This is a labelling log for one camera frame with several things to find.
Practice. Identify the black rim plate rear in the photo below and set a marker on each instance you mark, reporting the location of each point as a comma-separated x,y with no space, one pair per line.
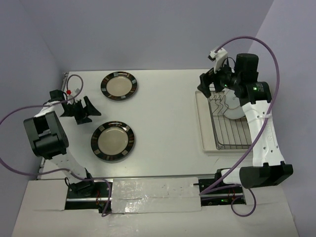
119,86

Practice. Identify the silver tape sheet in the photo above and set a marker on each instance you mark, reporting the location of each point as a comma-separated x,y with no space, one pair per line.
155,195

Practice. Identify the black rim plate front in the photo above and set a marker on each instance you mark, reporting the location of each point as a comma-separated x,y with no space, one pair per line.
112,141

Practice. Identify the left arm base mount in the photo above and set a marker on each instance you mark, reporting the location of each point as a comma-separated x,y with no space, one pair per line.
87,195

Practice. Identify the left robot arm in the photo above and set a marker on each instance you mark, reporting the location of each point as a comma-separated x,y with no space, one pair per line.
48,138

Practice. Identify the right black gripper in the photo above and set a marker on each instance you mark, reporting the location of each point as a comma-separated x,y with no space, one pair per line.
209,77

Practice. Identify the black rim plate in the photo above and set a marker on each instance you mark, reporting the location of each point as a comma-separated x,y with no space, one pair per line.
119,86
112,141

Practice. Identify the red and teal floral plate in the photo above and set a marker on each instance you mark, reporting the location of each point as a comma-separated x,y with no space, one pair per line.
233,109

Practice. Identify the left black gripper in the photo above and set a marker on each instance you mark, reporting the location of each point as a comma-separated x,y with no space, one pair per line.
91,111

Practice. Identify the white drain tray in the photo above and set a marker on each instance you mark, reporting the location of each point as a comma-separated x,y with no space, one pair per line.
205,126

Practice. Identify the black wire dish rack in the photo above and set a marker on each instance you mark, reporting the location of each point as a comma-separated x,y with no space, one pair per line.
229,134

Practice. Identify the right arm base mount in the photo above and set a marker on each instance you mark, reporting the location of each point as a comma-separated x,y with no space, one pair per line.
223,194

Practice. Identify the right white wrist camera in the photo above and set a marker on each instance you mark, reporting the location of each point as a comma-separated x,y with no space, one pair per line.
218,57

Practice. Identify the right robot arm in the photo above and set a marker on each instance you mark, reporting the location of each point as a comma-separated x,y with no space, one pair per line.
268,165

